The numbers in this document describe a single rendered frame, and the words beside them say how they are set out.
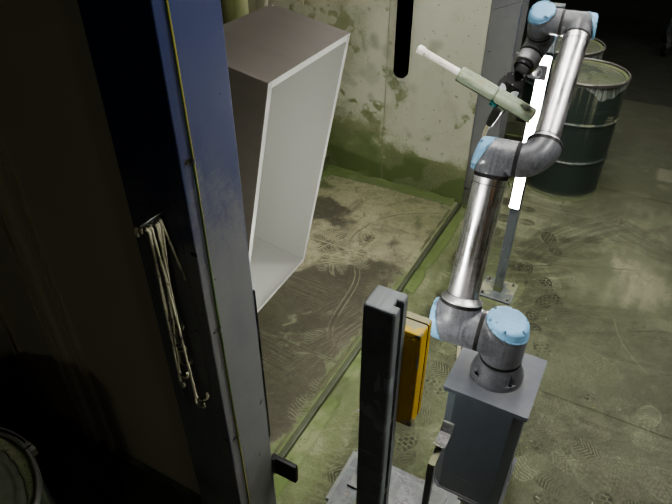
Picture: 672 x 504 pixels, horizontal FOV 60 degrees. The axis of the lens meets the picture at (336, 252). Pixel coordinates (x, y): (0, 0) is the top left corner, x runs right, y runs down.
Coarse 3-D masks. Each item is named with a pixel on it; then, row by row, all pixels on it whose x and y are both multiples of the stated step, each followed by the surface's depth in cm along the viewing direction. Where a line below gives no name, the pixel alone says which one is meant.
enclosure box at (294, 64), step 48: (240, 48) 194; (288, 48) 201; (336, 48) 229; (240, 96) 187; (288, 96) 251; (336, 96) 239; (240, 144) 198; (288, 144) 265; (288, 192) 280; (288, 240) 298
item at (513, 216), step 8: (552, 48) 263; (512, 216) 318; (512, 224) 320; (512, 232) 323; (504, 240) 328; (512, 240) 327; (504, 248) 331; (504, 256) 334; (504, 264) 337; (496, 272) 343; (504, 272) 340; (496, 280) 345; (504, 280) 348; (496, 288) 349
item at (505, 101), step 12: (420, 48) 212; (432, 60) 212; (444, 60) 211; (456, 72) 211; (468, 72) 209; (468, 84) 210; (480, 84) 208; (492, 84) 208; (492, 96) 208; (504, 96) 207; (504, 108) 211; (516, 108) 206; (528, 108) 205; (492, 120) 222; (528, 120) 208
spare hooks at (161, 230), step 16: (144, 224) 119; (160, 224) 121; (160, 240) 122; (160, 256) 124; (176, 256) 128; (160, 288) 130; (176, 320) 134; (176, 336) 145; (176, 352) 144; (176, 368) 148; (192, 384) 146
